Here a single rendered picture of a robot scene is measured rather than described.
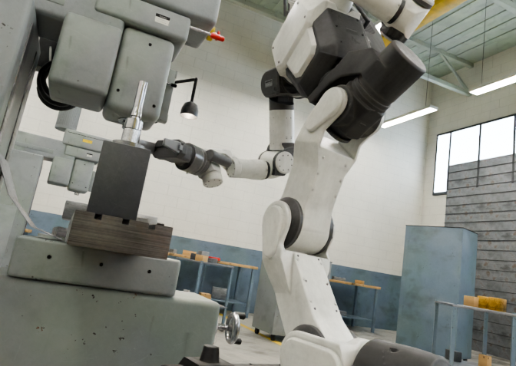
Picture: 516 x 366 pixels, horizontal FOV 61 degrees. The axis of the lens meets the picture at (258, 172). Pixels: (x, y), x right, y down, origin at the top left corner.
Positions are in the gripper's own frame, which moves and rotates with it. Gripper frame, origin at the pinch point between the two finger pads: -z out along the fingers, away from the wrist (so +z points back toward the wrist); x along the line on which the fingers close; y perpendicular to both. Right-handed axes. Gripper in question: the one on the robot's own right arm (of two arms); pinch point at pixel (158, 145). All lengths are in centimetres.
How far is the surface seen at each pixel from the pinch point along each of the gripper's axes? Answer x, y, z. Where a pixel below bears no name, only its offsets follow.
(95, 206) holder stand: 2.0, 21.1, -17.1
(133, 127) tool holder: 1.9, -1.1, -11.4
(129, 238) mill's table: 11.3, 27.5, -12.6
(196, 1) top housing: -18, -63, 20
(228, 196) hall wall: -447, -96, 584
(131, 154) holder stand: 5.6, 6.8, -12.8
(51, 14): -45, -41, -18
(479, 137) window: -56, -311, 905
